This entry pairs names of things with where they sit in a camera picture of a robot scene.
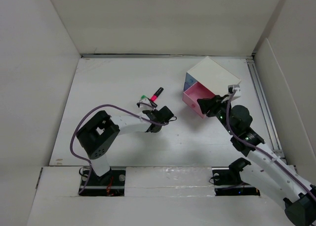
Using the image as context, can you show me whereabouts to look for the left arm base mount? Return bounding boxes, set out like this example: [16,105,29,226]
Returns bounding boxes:
[79,167,126,197]

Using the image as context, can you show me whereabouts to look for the aluminium rail right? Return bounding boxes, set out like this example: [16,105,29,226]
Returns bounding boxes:
[246,59,283,154]

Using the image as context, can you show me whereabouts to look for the pink drawer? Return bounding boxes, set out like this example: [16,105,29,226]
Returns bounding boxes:
[182,82,215,118]

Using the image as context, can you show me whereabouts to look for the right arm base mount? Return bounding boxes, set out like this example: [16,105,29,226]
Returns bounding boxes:
[209,158,260,196]

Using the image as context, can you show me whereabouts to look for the green cap marker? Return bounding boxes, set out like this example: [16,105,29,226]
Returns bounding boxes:
[139,95,157,108]

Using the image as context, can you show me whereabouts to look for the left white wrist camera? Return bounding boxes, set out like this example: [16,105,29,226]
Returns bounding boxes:
[136,98,153,109]

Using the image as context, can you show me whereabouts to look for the dark blue drawer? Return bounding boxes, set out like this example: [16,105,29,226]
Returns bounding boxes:
[183,82,192,91]

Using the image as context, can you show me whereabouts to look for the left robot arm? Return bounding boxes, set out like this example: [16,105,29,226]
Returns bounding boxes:
[76,106,174,185]

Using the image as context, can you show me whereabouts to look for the black pink highlighter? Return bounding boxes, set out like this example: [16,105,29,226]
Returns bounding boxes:
[150,87,164,102]

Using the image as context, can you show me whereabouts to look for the white drawer cabinet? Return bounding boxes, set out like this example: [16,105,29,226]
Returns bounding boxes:
[187,57,241,96]

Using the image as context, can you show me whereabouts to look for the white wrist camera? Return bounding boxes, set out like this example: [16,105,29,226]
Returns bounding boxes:
[136,98,153,109]
[228,84,241,99]

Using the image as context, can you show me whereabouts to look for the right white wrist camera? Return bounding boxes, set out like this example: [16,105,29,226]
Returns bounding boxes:
[228,84,241,99]

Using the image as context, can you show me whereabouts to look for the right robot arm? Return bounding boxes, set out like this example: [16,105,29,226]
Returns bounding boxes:
[197,95,316,226]

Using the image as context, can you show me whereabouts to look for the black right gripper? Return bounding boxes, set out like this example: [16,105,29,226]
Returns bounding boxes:
[197,94,236,135]

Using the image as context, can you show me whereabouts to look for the light blue drawer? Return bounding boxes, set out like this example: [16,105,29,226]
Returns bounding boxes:
[185,73,197,86]

